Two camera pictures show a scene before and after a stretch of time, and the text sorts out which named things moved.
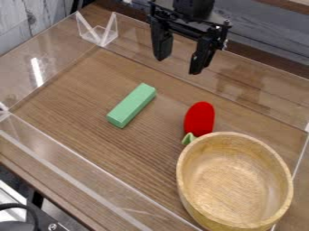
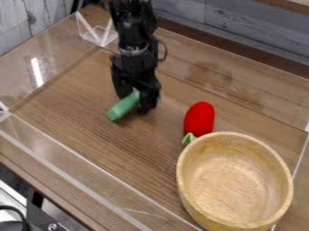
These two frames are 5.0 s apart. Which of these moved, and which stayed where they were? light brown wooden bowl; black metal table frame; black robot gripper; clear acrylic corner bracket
Moved: black robot gripper
Stayed: black metal table frame; clear acrylic corner bracket; light brown wooden bowl
